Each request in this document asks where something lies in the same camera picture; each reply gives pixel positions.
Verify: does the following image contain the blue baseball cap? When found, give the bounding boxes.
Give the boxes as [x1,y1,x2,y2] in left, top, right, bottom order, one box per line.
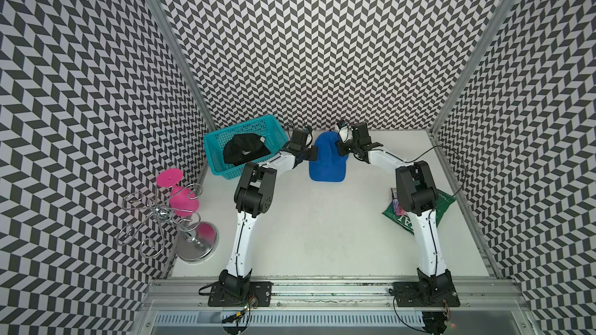
[309,131,348,182]

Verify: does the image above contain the black baseball cap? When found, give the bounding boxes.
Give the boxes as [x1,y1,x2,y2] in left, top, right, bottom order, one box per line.
[223,133,271,166]

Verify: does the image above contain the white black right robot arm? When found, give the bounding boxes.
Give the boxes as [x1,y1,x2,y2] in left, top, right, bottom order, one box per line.
[336,121,460,308]

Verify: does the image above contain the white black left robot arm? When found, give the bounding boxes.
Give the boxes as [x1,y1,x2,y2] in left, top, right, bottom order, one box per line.
[214,127,318,306]

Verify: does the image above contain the teal plastic basket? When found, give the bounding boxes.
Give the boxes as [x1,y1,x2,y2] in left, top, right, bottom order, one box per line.
[204,115,289,179]

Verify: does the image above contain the purple snack packet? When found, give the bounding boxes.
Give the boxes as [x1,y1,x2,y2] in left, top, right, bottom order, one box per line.
[391,188,405,217]

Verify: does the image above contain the green snack bag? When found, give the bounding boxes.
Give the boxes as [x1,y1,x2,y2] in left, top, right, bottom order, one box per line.
[382,188,457,236]

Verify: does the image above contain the pink goblet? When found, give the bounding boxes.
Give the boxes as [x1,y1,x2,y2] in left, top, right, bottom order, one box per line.
[156,168,202,218]

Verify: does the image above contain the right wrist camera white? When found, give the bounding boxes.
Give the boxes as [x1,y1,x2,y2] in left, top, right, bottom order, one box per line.
[338,123,352,143]

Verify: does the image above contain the silver wire rack stand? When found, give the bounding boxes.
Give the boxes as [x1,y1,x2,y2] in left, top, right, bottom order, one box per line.
[116,189,219,263]

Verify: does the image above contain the aluminium corner post left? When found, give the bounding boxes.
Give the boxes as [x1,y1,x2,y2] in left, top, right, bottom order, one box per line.
[145,0,217,131]

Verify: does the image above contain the aluminium corner post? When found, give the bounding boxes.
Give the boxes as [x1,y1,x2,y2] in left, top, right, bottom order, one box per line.
[145,0,217,131]
[429,0,516,136]

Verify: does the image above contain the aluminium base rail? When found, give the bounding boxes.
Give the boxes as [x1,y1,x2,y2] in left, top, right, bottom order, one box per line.
[133,276,542,334]

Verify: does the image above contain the aluminium corner post right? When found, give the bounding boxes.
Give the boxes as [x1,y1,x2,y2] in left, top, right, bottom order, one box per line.
[429,0,516,136]

